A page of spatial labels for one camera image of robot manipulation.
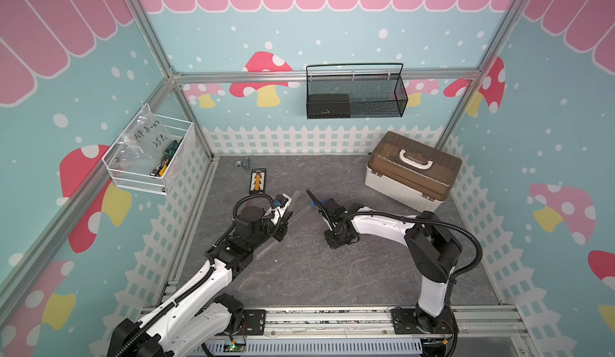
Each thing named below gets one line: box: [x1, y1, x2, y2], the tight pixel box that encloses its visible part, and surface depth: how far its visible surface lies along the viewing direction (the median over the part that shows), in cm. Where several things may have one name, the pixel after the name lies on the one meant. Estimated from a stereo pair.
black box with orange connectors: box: [249, 168, 267, 195], surface depth 111 cm
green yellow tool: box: [150, 136, 185, 177], surface depth 74 cm
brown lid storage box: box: [364, 131, 463, 212], surface depth 94 cm
